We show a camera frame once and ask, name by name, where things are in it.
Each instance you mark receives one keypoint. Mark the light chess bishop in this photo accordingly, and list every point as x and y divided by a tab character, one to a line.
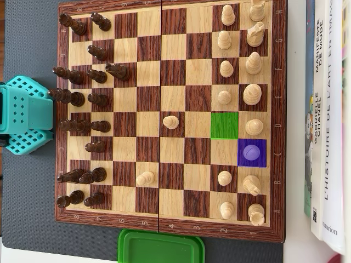
253	64
251	152

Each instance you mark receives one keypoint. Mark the teal perforated robot base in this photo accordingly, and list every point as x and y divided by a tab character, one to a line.
30	142

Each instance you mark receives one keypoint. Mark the light chess pawn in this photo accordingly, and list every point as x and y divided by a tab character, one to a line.
170	122
225	41
225	97
226	69
228	16
227	210
225	178
145	178

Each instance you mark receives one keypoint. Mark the dark chess pawn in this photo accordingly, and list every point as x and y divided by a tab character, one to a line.
96	146
101	126
96	199
98	53
102	23
98	100
98	76

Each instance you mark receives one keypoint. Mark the light chess queen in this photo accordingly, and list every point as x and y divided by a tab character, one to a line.
254	126

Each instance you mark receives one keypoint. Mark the light chess king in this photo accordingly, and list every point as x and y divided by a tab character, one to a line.
252	94

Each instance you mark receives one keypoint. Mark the light chess knight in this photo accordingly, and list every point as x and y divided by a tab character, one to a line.
255	37
251	184

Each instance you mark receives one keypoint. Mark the dark chess queen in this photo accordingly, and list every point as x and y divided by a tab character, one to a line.
76	126

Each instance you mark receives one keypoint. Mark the dark chess king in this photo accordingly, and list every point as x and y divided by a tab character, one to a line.
70	97

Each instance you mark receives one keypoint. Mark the light chess rook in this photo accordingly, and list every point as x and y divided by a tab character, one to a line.
257	12
256	215

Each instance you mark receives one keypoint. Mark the dark chess rook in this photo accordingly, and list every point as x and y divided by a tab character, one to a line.
75	26
72	198

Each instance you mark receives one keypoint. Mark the wooden folding chessboard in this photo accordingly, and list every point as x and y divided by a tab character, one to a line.
175	74

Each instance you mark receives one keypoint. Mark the green plastic container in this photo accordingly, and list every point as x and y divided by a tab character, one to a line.
161	249

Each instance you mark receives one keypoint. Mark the white Gabrielle Chanel book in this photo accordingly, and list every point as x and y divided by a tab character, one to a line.
319	82

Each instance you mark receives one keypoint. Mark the grey table mat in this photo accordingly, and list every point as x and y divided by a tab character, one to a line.
27	191

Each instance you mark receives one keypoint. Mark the white book with colourful edge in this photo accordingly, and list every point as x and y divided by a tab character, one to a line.
347	82

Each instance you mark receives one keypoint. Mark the pink red object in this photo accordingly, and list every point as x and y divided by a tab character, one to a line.
340	259

